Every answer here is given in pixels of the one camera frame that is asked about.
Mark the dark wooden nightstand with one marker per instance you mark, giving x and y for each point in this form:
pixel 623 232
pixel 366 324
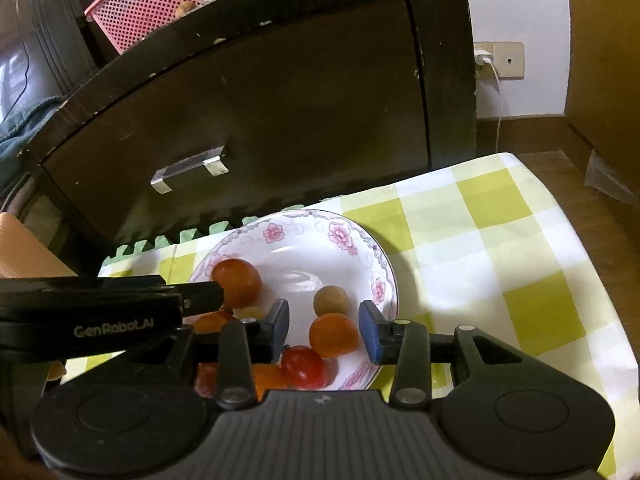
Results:
pixel 300 85

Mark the dark padded headboard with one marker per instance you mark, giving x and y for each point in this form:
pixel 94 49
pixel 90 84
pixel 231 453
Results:
pixel 45 25

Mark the wooden wardrobe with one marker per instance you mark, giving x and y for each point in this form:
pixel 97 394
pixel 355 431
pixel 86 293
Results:
pixel 605 35

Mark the pink ribbed cup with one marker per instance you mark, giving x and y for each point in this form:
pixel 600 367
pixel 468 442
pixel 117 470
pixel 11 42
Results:
pixel 25 250

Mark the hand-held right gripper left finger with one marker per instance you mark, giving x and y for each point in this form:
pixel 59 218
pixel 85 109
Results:
pixel 277 332

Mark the large red tomato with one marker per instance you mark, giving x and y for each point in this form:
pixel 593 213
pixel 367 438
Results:
pixel 236 280

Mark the smooth round orange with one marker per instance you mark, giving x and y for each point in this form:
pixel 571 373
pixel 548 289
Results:
pixel 332 335

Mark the white floral plate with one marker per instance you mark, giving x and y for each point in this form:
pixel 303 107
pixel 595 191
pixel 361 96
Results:
pixel 300 260

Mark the beige round-hole wall socket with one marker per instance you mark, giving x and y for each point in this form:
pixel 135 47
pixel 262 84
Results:
pixel 509 60

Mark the brown round object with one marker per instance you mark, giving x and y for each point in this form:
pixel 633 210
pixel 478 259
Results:
pixel 186 8

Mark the green foam mat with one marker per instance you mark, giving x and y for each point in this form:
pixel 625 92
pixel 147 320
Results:
pixel 192 234

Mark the red cherry tomato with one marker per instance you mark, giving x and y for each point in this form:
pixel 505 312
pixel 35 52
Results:
pixel 207 379
pixel 302 367

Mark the clear plastic bag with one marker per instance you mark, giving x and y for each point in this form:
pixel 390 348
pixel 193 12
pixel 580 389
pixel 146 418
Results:
pixel 607 175

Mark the blue cloth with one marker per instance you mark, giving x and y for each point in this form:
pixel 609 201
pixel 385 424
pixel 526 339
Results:
pixel 10 145

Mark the green checkered tablecloth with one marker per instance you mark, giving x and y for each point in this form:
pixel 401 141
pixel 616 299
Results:
pixel 480 240

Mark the pink plastic basket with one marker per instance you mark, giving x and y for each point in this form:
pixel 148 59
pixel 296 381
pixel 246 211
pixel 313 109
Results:
pixel 150 0

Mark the white charger plug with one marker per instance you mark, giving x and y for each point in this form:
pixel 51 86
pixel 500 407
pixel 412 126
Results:
pixel 482 55

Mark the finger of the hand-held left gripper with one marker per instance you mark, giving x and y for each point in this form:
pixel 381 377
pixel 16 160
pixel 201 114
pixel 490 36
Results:
pixel 202 295

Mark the mandarin orange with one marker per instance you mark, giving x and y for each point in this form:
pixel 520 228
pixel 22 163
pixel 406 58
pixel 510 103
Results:
pixel 269 377
pixel 214 322

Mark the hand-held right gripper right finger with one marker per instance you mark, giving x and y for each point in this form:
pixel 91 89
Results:
pixel 371 335

